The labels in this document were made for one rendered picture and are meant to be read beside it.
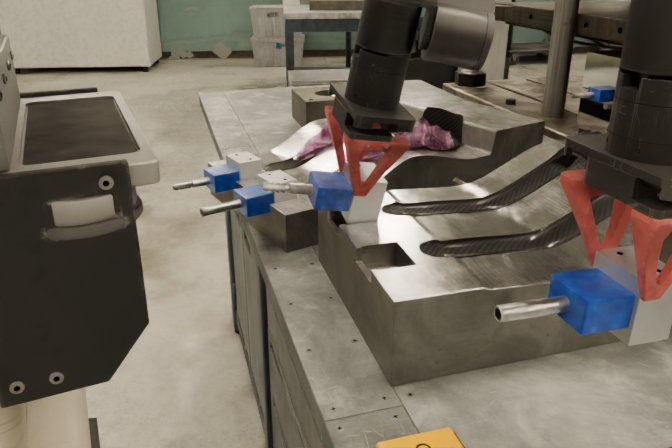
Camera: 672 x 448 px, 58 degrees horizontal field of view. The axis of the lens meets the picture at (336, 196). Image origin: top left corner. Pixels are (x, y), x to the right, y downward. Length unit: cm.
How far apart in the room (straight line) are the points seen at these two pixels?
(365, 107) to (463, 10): 13
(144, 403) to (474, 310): 141
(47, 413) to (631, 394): 51
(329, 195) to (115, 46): 649
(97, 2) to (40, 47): 79
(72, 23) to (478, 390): 679
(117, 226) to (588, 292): 32
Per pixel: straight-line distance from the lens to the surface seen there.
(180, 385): 191
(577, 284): 48
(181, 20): 778
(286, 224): 79
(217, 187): 91
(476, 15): 62
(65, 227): 41
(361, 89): 61
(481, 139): 102
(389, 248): 63
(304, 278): 75
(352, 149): 60
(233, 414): 178
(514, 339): 61
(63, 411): 60
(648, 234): 43
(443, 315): 56
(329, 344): 63
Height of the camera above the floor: 116
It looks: 21 degrees down
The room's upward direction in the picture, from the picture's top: straight up
